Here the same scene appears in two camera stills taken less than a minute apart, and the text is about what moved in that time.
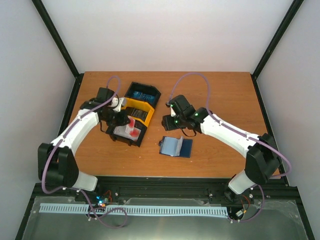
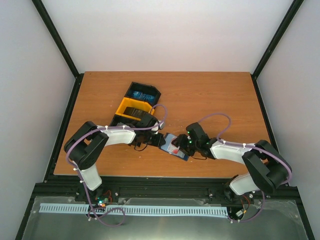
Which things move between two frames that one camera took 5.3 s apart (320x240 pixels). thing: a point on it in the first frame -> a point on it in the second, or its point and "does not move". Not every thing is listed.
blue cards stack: (141, 95) does not move
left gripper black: (123, 120) -> (159, 142)
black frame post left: (62, 47) does not move
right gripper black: (167, 125) -> (180, 142)
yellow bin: (128, 102) does not move
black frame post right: (291, 14) does not move
